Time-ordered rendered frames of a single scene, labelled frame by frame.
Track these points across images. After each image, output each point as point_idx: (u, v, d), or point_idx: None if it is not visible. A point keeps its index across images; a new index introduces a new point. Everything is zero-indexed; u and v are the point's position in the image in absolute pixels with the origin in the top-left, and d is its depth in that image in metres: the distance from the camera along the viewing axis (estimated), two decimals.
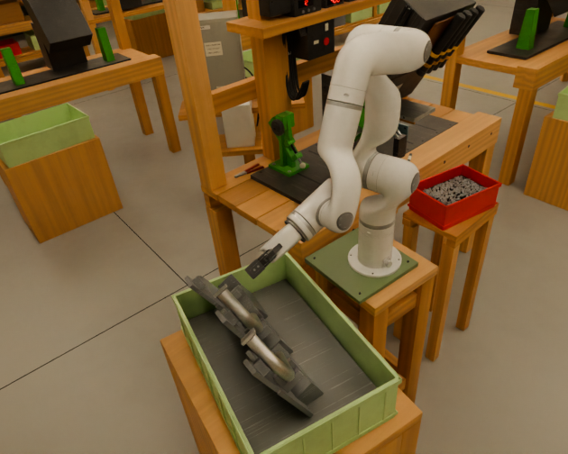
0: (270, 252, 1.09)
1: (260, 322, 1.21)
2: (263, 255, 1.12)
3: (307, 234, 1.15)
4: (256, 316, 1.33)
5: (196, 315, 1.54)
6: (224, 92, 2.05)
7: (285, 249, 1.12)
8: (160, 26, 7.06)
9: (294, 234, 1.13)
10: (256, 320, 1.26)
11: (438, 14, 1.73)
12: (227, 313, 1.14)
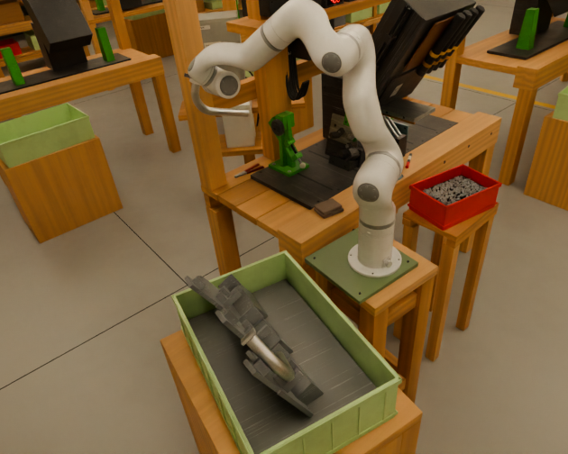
0: (185, 73, 1.64)
1: (206, 109, 1.76)
2: None
3: (203, 87, 1.56)
4: (235, 112, 1.83)
5: (196, 315, 1.54)
6: None
7: (192, 81, 1.61)
8: (160, 26, 7.06)
9: None
10: (218, 109, 1.79)
11: (438, 14, 1.73)
12: (227, 313, 1.14)
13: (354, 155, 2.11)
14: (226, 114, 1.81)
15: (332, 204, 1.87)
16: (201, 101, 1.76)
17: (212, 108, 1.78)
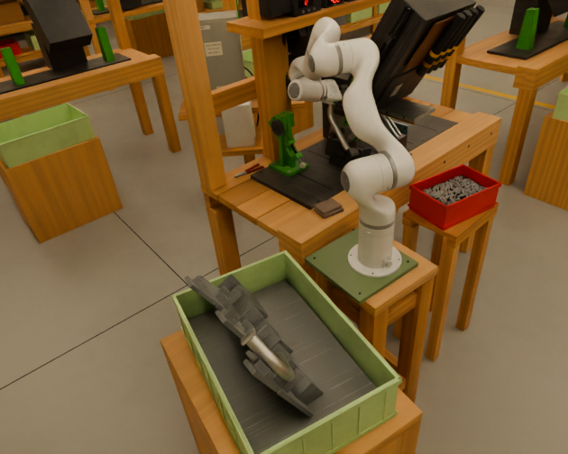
0: None
1: (329, 115, 2.15)
2: None
3: None
4: (340, 139, 2.13)
5: (196, 315, 1.54)
6: (224, 92, 2.05)
7: None
8: (160, 26, 7.06)
9: None
10: (334, 124, 2.15)
11: (438, 14, 1.73)
12: (227, 313, 1.14)
13: (354, 155, 2.11)
14: (335, 133, 2.15)
15: (332, 204, 1.87)
16: (334, 109, 2.15)
17: (334, 120, 2.15)
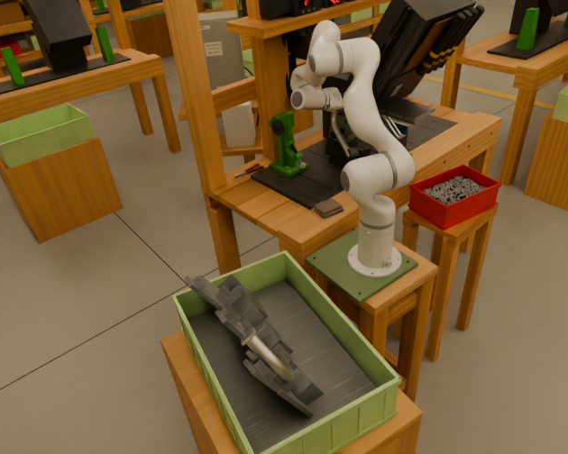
0: (334, 87, 2.05)
1: (332, 122, 2.15)
2: None
3: None
4: (343, 146, 2.13)
5: (196, 315, 1.54)
6: (224, 92, 2.05)
7: None
8: (160, 26, 7.06)
9: None
10: (338, 131, 2.14)
11: (438, 14, 1.73)
12: (227, 313, 1.14)
13: (354, 155, 2.11)
14: (338, 140, 2.15)
15: (332, 204, 1.87)
16: (336, 116, 2.15)
17: (336, 127, 2.15)
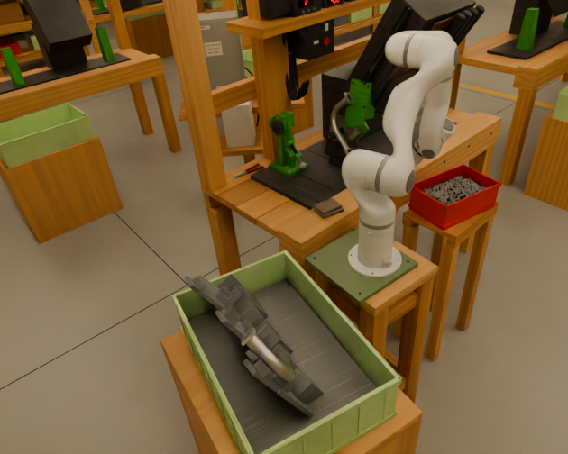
0: None
1: (332, 122, 2.15)
2: None
3: None
4: (343, 146, 2.13)
5: (196, 315, 1.54)
6: (224, 92, 2.05)
7: None
8: (160, 26, 7.06)
9: None
10: (338, 131, 2.14)
11: (438, 14, 1.73)
12: (227, 313, 1.14)
13: None
14: (338, 140, 2.15)
15: (332, 204, 1.87)
16: (336, 116, 2.15)
17: (336, 127, 2.15)
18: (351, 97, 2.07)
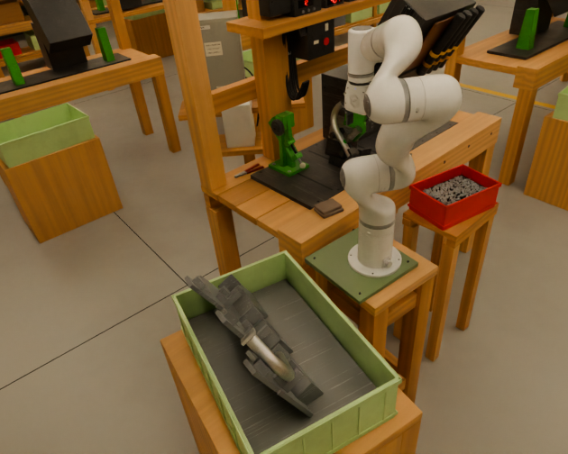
0: None
1: (332, 122, 2.15)
2: None
3: (373, 77, 1.48)
4: (343, 146, 2.13)
5: (196, 315, 1.54)
6: (224, 92, 2.05)
7: None
8: (160, 26, 7.06)
9: None
10: (338, 131, 2.14)
11: (438, 14, 1.73)
12: (227, 313, 1.14)
13: (354, 155, 2.11)
14: (338, 140, 2.15)
15: (332, 204, 1.87)
16: (336, 116, 2.15)
17: (336, 127, 2.15)
18: None
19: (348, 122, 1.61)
